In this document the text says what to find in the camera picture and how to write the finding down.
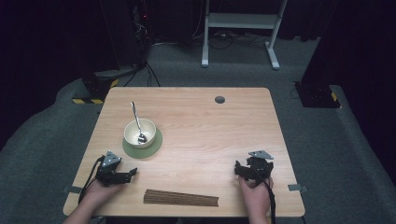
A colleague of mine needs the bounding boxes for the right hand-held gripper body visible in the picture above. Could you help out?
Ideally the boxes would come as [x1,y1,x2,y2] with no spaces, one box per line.
[247,149,276,185]

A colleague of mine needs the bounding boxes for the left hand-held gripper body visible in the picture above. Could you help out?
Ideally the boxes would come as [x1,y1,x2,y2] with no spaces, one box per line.
[94,150,126,188]

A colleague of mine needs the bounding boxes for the cream ceramic bowl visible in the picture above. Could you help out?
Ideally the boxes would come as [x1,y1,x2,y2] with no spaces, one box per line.
[123,118,158,149]

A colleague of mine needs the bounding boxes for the row of wooden chopsticks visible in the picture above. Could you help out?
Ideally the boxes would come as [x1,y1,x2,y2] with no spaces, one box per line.
[143,189,220,208]

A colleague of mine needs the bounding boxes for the person's left hand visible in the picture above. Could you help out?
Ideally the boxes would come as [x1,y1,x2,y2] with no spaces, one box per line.
[82,180,124,207]

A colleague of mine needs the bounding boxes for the person's right hand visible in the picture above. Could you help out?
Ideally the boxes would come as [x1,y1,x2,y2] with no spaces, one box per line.
[238,176,276,217]

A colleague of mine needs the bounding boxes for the round green coaster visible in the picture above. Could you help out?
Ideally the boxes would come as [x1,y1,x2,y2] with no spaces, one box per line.
[121,127,163,160]

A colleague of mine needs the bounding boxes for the metal spoon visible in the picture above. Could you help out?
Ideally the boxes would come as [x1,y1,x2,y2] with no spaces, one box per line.
[130,101,149,145]

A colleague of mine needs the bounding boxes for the black stand base striped tape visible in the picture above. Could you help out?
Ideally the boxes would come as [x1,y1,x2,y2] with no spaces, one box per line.
[71,69,120,105]

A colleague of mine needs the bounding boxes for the white metal stand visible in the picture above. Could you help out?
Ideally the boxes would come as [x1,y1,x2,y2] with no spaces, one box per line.
[201,0,290,71]

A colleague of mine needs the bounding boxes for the dark curtain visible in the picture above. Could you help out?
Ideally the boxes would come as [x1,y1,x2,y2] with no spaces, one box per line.
[0,0,120,150]
[300,0,396,185]

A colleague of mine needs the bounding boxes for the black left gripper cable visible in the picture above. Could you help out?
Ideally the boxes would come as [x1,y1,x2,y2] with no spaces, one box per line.
[78,155,106,203]

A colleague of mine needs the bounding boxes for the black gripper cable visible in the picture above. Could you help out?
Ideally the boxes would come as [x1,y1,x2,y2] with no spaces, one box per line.
[78,155,106,203]
[255,169,277,224]

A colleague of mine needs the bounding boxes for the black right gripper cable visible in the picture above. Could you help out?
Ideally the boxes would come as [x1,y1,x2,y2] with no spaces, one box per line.
[255,169,277,224]

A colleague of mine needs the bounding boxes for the black floor cables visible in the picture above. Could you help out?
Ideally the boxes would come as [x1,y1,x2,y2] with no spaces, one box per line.
[123,59,162,88]

